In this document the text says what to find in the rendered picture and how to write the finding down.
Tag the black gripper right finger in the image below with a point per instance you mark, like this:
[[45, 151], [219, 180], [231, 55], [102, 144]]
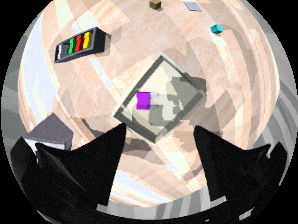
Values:
[[224, 163]]

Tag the violet fuse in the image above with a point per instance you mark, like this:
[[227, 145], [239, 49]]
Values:
[[143, 100]]

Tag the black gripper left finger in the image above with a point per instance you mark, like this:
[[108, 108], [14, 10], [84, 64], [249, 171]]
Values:
[[91, 166]]

